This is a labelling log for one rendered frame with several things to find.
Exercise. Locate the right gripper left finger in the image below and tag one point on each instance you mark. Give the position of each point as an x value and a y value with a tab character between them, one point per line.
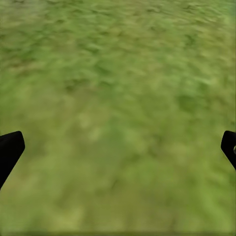
12	146

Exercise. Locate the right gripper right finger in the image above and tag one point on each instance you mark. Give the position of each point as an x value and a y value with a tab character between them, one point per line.
228	145

